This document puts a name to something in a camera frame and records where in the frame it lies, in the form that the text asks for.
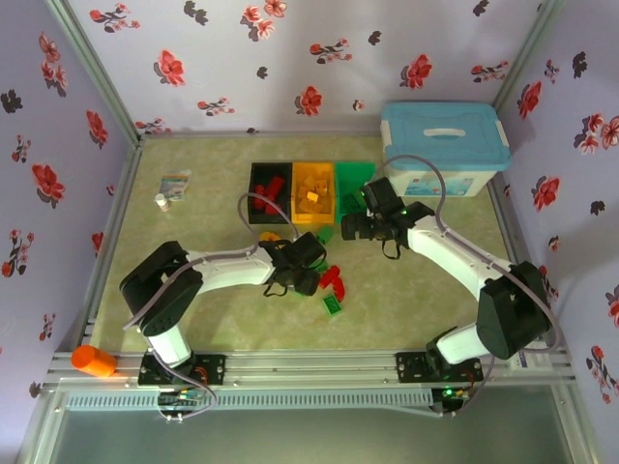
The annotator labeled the yellow plastic bin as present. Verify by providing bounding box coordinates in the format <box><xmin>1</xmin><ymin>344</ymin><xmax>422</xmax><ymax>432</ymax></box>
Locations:
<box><xmin>289</xmin><ymin>162</ymin><xmax>337</xmax><ymax>227</ymax></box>

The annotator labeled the black plastic bin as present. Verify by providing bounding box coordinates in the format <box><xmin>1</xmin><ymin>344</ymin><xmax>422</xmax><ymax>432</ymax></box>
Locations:
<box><xmin>246</xmin><ymin>162</ymin><xmax>294</xmax><ymax>226</ymax></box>

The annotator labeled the green plastic bin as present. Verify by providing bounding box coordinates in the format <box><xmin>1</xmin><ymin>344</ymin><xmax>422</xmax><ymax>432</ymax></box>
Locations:
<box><xmin>334</xmin><ymin>161</ymin><xmax>378</xmax><ymax>224</ymax></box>

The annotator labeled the white storage box blue lid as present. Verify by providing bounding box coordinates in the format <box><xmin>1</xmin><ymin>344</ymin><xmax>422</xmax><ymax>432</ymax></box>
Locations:
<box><xmin>380</xmin><ymin>100</ymin><xmax>513</xmax><ymax>198</ymax></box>

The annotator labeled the small printed paper packet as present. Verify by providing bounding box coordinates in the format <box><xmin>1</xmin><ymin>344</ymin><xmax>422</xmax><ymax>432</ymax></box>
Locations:
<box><xmin>161</xmin><ymin>169</ymin><xmax>192</xmax><ymax>202</ymax></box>

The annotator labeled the small white labelled box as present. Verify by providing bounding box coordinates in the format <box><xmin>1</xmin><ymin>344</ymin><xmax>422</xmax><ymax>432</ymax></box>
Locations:
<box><xmin>512</xmin><ymin>347</ymin><xmax>552</xmax><ymax>371</ymax></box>

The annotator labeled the orange plastic cylinder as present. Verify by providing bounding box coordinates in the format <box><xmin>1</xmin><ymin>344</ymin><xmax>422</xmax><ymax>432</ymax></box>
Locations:
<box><xmin>71</xmin><ymin>344</ymin><xmax>118</xmax><ymax>379</ymax></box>

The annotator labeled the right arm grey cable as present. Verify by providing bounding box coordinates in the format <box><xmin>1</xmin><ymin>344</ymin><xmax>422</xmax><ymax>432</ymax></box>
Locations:
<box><xmin>374</xmin><ymin>153</ymin><xmax>565</xmax><ymax>420</ymax></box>

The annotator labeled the long aluminium base rail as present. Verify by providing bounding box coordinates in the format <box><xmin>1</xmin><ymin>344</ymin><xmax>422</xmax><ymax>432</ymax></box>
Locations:
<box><xmin>41</xmin><ymin>350</ymin><xmax>579</xmax><ymax>391</ymax></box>

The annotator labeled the aluminium wall edge rail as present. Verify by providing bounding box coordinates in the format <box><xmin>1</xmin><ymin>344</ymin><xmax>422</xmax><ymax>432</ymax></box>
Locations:
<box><xmin>138</xmin><ymin>128</ymin><xmax>384</xmax><ymax>140</ymax></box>

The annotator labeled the white slotted cable duct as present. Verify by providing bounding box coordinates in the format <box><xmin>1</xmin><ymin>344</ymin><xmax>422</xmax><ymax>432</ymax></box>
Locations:
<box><xmin>65</xmin><ymin>389</ymin><xmax>434</xmax><ymax>412</ymax></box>

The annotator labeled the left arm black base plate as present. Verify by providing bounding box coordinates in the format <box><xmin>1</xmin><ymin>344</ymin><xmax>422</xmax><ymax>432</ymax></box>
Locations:
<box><xmin>137</xmin><ymin>354</ymin><xmax>228</xmax><ymax>387</ymax></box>

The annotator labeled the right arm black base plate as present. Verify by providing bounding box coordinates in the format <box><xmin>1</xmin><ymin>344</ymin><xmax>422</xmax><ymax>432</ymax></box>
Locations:
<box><xmin>395</xmin><ymin>351</ymin><xmax>485</xmax><ymax>384</ymax></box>

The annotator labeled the small circuit board with wires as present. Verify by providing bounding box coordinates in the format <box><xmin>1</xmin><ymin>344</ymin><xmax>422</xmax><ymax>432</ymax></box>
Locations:
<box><xmin>432</xmin><ymin>385</ymin><xmax>473</xmax><ymax>417</ymax></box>
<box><xmin>157</xmin><ymin>390</ymin><xmax>207</xmax><ymax>421</ymax></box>

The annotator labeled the aluminium corner post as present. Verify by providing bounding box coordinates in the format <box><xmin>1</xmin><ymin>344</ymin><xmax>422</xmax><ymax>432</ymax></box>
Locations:
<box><xmin>43</xmin><ymin>0</ymin><xmax>146</xmax><ymax>146</ymax></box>
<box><xmin>490</xmin><ymin>0</ymin><xmax>570</xmax><ymax>115</ymax></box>

